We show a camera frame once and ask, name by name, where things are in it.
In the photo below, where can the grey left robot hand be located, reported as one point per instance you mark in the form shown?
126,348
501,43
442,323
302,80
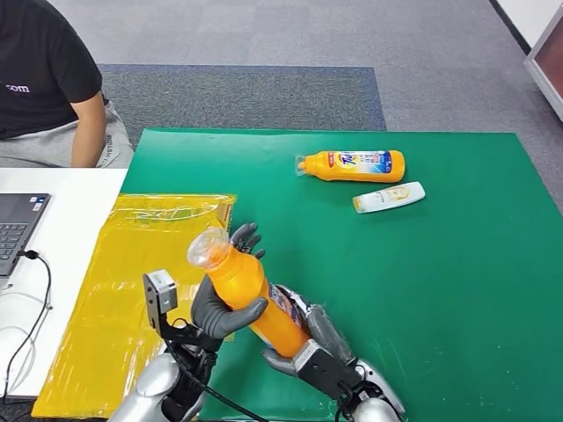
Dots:
215,314

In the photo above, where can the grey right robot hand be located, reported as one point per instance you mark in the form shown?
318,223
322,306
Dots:
327,335

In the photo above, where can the orange bottle with clear cap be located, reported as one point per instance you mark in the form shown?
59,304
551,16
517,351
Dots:
246,285

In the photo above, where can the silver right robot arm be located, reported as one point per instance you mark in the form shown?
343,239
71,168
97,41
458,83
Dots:
373,396

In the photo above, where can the white shampoo bottle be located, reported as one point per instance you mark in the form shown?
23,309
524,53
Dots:
389,197

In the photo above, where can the orange bottle with blue label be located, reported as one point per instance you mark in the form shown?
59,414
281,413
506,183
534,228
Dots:
354,166

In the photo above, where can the green table mat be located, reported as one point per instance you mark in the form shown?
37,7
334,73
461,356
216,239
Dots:
417,274

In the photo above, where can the yellow plastic-wrapped cardboard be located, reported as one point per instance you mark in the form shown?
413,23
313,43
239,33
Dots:
114,279

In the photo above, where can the grey laptop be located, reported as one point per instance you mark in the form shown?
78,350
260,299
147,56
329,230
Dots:
15,228

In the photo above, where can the person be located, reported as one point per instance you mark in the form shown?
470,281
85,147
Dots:
35,64

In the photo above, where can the white-framed panel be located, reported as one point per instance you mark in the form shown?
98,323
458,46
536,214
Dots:
547,61

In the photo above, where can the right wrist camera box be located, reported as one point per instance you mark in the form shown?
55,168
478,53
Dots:
323,370

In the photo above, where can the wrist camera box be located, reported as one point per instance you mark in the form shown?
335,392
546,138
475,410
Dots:
159,297
323,370

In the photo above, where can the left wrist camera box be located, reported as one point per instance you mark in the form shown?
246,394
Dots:
159,297

